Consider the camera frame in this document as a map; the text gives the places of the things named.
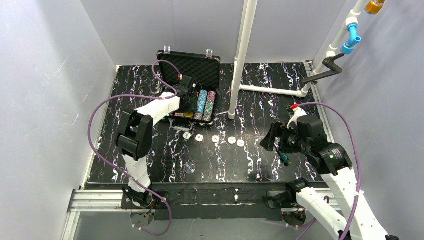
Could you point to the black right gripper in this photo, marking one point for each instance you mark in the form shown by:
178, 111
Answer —
281, 139

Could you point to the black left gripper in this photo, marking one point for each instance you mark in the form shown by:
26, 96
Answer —
191, 94

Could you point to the yellow big blind button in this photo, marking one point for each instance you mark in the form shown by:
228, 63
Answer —
189, 115

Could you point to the red playing card deck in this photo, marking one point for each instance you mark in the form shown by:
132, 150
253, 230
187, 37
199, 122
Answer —
180, 115

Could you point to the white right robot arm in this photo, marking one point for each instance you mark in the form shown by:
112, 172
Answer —
305, 134

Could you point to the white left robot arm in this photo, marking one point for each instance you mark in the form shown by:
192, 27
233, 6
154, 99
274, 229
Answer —
135, 132

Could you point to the black poker set case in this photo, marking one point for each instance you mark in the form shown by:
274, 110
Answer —
204, 68

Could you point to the light blue poker chip stack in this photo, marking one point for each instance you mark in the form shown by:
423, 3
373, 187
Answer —
201, 101

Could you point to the purple poker chip stack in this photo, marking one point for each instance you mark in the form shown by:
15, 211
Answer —
211, 97

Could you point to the white-grey poker chip stack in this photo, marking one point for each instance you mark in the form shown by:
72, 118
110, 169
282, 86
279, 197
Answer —
198, 116
207, 117

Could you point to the green poker chip stack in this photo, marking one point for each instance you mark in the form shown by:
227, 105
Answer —
208, 109

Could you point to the white one poker chip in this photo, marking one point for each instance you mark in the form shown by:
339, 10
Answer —
215, 139
231, 140
240, 143

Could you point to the clear dealer button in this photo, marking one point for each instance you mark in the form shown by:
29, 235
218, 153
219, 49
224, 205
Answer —
189, 168

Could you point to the blue pipe fitting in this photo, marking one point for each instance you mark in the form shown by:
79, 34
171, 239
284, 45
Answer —
354, 39

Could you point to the orange pipe fitting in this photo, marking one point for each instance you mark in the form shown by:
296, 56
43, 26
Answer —
373, 7

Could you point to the green handle screwdriver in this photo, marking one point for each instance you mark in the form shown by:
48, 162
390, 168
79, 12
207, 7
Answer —
284, 158

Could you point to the white PVC pipe frame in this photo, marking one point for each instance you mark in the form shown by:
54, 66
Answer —
289, 30

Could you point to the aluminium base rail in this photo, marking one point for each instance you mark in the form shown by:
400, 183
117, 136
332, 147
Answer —
206, 201

